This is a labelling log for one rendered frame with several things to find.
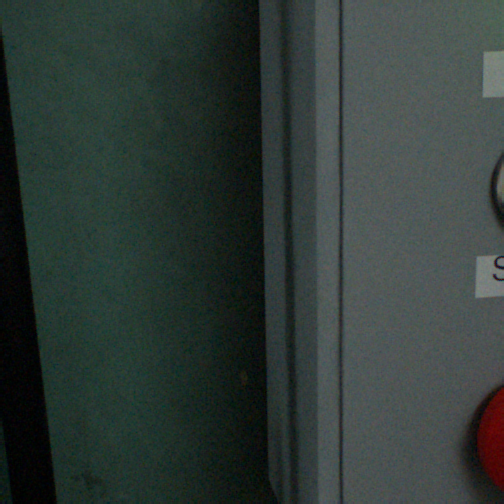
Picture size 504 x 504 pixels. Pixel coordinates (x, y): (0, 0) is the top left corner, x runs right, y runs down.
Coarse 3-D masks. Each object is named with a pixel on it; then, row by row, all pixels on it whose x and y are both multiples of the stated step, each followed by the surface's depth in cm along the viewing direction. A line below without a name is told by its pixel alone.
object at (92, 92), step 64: (0, 0) 21; (64, 0) 22; (128, 0) 22; (192, 0) 22; (256, 0) 22; (64, 64) 22; (128, 64) 22; (192, 64) 22; (256, 64) 23; (64, 128) 22; (128, 128) 22; (192, 128) 23; (256, 128) 23; (64, 192) 23; (128, 192) 23; (192, 192) 23; (256, 192) 23; (64, 256) 23; (128, 256) 23; (192, 256) 24; (256, 256) 24; (64, 320) 23; (128, 320) 24; (192, 320) 24; (256, 320) 24; (64, 384) 24; (128, 384) 24; (192, 384) 24; (256, 384) 25; (0, 448) 24; (64, 448) 24; (128, 448) 24; (192, 448) 25; (256, 448) 25
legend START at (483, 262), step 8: (480, 256) 18; (488, 256) 18; (496, 256) 18; (480, 264) 18; (488, 264) 18; (496, 264) 18; (480, 272) 18; (488, 272) 18; (496, 272) 18; (480, 280) 18; (488, 280) 18; (496, 280) 18; (480, 288) 18; (488, 288) 18; (496, 288) 18; (480, 296) 18; (488, 296) 18
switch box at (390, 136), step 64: (320, 0) 17; (384, 0) 17; (448, 0) 17; (320, 64) 17; (384, 64) 17; (448, 64) 17; (320, 128) 17; (384, 128) 17; (448, 128) 18; (320, 192) 18; (384, 192) 18; (448, 192) 18; (320, 256) 18; (384, 256) 18; (448, 256) 18; (320, 320) 18; (384, 320) 18; (448, 320) 18; (320, 384) 18; (384, 384) 18; (448, 384) 19; (320, 448) 19; (384, 448) 19; (448, 448) 19
